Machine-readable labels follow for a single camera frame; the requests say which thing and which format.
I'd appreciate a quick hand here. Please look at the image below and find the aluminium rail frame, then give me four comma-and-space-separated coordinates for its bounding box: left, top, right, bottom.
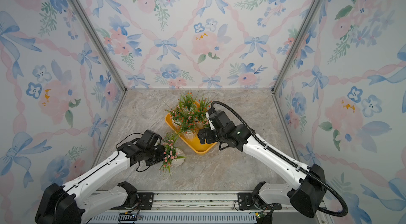
79, 190, 334, 224

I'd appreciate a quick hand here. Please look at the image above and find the small red flower pot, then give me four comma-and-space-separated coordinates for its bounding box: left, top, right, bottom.
179, 92, 197, 111

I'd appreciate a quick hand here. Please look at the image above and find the yellow plastic storage tray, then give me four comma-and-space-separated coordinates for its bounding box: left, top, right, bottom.
165, 114, 217, 155

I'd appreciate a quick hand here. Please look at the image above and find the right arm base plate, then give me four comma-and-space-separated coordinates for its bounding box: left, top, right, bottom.
235, 192, 282, 211

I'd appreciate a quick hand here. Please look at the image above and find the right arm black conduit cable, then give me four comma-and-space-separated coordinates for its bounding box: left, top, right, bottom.
210, 100, 349, 218

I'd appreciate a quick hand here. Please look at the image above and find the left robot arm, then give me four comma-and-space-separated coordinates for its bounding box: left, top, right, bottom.
35, 130, 165, 224

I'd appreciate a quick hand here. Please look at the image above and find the large pink flower pot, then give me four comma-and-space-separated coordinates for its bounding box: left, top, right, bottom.
160, 132, 186, 174

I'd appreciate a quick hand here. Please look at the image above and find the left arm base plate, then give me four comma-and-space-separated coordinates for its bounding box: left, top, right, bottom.
119, 192, 155, 210

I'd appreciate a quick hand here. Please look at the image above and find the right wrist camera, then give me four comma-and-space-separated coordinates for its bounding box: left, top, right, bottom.
206, 111, 215, 131

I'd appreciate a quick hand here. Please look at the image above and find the large red flower pot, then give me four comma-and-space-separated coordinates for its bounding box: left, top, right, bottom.
195, 96, 211, 129

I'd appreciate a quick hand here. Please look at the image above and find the vented metal grille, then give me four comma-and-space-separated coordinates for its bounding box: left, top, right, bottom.
86, 212, 257, 224

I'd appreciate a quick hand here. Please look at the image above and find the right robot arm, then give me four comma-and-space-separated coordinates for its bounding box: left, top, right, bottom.
198, 108, 327, 218

